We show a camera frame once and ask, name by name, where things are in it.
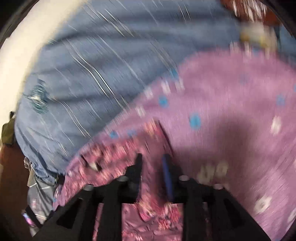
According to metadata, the maroon floral small garment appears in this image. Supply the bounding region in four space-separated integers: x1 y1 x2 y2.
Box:
53 121 183 240

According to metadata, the grey star pillow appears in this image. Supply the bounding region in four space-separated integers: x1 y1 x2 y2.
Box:
22 158 64 236

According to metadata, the purple floral bed sheet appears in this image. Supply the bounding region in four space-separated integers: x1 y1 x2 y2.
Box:
91 51 295 240

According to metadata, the olive green cloth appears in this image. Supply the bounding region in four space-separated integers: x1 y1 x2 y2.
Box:
1 111 16 147

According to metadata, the blue plaid quilt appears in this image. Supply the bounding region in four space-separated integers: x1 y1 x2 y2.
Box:
14 0 296 183

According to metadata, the red shiny plastic bag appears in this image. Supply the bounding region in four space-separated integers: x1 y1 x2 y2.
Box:
220 0 281 26

